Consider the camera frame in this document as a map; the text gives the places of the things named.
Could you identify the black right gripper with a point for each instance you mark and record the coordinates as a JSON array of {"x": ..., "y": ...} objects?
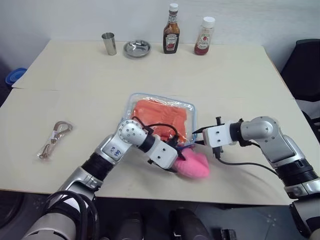
[{"x": 218, "y": 121}]

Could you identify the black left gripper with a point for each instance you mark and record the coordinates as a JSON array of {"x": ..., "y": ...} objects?
[{"x": 174, "y": 143}]

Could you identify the clear plastic zip pouch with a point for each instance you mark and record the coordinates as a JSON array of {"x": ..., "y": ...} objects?
[{"x": 130, "y": 106}]

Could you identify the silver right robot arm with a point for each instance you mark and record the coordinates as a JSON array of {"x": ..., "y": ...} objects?
[{"x": 262, "y": 128}]

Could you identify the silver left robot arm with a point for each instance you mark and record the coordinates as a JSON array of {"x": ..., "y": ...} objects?
[{"x": 130, "y": 132}]

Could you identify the pink cloth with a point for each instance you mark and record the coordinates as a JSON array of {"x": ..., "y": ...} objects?
[{"x": 196, "y": 165}]

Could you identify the orange cloth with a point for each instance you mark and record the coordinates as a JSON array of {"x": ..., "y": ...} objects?
[{"x": 160, "y": 113}]

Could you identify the small black ribbed block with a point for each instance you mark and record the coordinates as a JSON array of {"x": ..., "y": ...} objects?
[{"x": 228, "y": 234}]

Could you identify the red ketchup bottle white cap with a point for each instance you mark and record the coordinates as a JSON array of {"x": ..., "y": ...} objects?
[{"x": 204, "y": 40}]

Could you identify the dark brown sauce bottle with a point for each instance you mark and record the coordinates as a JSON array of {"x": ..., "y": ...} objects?
[{"x": 171, "y": 35}]

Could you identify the round steel bowl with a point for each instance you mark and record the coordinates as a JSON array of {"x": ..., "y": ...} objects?
[{"x": 137, "y": 48}]

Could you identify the black office chair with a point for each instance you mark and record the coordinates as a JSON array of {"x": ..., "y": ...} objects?
[{"x": 305, "y": 70}]

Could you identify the steel cup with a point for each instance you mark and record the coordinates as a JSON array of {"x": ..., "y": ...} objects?
[{"x": 109, "y": 43}]

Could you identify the blue lid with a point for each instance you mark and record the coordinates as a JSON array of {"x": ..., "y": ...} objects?
[{"x": 15, "y": 76}]

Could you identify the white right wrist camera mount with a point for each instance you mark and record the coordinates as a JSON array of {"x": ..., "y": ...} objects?
[{"x": 217, "y": 136}]

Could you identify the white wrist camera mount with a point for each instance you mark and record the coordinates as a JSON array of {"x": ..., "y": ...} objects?
[
  {"x": 162, "y": 153},
  {"x": 217, "y": 136}
]

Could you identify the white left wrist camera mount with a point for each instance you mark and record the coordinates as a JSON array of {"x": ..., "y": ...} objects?
[{"x": 162, "y": 153}]

